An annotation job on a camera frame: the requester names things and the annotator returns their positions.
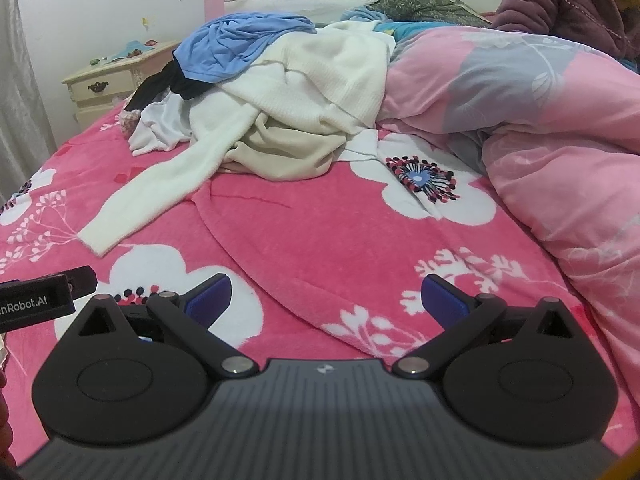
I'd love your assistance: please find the light blue t-shirt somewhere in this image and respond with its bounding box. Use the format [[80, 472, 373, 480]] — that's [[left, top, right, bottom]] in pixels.
[[174, 12, 316, 84]]

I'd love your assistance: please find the grey curtain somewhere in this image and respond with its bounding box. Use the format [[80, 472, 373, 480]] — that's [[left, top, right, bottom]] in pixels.
[[0, 0, 56, 203]]

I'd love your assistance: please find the pink floral bed blanket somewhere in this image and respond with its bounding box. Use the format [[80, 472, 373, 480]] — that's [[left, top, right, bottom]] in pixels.
[[0, 102, 640, 466]]

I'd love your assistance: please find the white shirt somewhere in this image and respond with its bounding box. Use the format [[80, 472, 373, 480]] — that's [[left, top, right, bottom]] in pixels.
[[128, 92, 192, 156]]

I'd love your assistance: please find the cream nightstand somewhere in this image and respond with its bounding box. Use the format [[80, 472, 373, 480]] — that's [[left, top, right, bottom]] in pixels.
[[62, 41, 179, 130]]

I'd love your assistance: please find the pink grey quilt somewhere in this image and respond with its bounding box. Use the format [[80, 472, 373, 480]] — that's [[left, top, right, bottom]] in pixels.
[[378, 26, 639, 393]]

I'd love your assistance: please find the beige garment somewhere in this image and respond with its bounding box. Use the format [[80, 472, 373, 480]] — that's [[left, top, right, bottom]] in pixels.
[[219, 113, 347, 181]]

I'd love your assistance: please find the black garment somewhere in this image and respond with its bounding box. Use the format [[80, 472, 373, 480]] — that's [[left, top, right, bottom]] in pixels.
[[125, 60, 214, 112]]

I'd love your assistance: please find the white knit sweater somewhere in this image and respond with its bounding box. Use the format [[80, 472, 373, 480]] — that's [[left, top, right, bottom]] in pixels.
[[78, 22, 395, 256]]

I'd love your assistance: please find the person in purple jacket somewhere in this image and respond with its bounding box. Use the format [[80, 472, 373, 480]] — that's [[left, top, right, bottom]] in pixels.
[[491, 0, 639, 61]]

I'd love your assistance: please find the green patterned pillow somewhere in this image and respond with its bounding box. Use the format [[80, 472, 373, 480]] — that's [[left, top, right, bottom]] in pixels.
[[367, 0, 490, 28]]

